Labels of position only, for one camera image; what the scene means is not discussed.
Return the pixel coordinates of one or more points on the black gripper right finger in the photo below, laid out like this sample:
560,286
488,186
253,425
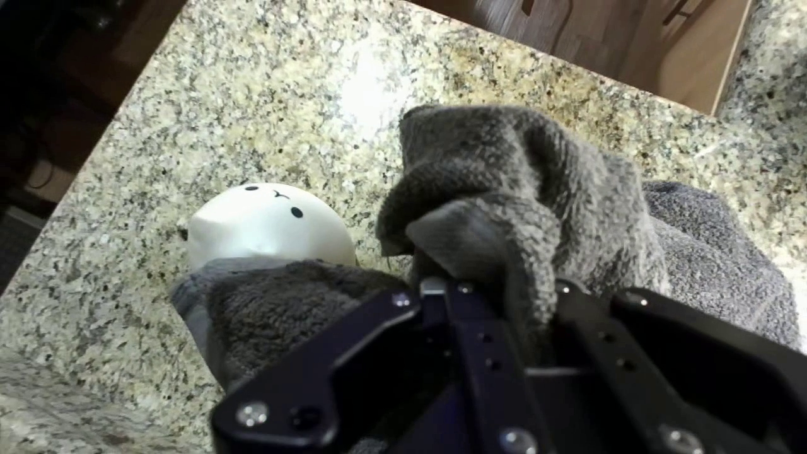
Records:
659,377

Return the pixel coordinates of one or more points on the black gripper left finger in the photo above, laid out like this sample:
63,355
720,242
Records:
421,371

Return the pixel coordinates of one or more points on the grey towel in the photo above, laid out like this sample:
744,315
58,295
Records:
508,200

